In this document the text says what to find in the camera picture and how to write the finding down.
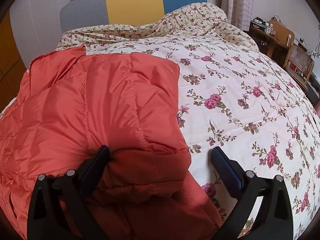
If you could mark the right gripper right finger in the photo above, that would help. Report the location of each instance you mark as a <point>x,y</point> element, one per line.
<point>274,219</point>

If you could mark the brown wooden wardrobe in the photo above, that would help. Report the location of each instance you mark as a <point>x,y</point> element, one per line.
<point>11,64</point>

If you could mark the wooden chair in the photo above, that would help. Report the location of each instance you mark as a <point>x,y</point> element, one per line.
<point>299,66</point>

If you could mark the floral quilt bedspread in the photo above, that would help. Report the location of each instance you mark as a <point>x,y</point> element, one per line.
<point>229,95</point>

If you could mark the right beige curtain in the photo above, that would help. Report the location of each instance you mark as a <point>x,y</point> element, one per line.
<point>239,12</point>

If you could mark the wooden desk with clutter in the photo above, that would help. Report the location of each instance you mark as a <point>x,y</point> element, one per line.
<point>273,39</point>

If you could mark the orange quilted down jacket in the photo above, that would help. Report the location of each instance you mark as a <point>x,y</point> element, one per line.
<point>70,104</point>

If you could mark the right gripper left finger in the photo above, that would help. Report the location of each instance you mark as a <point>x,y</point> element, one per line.
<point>57,207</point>

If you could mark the grey yellow blue headboard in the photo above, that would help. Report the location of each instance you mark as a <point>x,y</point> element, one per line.
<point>87,13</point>

